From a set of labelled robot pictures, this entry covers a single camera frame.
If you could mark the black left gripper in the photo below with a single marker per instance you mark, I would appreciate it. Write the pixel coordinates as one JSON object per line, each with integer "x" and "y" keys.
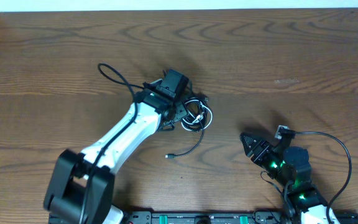
{"x": 181, "y": 111}

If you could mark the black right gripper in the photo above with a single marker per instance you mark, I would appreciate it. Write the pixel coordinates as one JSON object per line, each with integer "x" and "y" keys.
{"x": 258, "y": 141}

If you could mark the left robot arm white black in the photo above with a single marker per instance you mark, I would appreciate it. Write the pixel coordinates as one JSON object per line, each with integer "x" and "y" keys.
{"x": 81, "y": 186}

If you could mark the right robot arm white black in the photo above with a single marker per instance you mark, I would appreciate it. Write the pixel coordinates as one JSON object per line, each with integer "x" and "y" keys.
{"x": 290, "y": 167}

